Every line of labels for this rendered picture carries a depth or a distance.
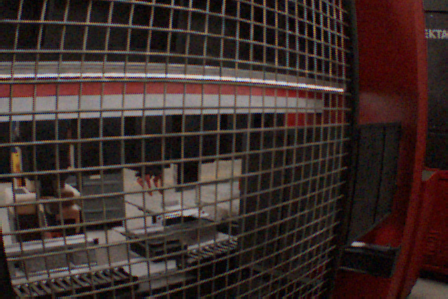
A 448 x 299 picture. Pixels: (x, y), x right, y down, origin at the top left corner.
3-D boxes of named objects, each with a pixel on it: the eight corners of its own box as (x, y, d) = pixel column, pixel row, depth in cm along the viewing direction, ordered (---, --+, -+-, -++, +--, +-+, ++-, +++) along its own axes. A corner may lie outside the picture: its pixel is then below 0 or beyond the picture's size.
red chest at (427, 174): (360, 285, 284) (383, 162, 275) (412, 295, 251) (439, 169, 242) (331, 310, 247) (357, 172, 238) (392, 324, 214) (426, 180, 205)
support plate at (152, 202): (154, 196, 177) (154, 193, 177) (200, 210, 160) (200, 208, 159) (120, 200, 164) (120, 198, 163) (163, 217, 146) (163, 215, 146)
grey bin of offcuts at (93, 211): (103, 213, 469) (99, 152, 463) (127, 229, 425) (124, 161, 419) (47, 218, 415) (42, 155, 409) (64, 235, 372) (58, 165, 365)
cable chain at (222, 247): (268, 237, 125) (269, 226, 125) (284, 241, 122) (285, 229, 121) (175, 268, 98) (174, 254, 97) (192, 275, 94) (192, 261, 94)
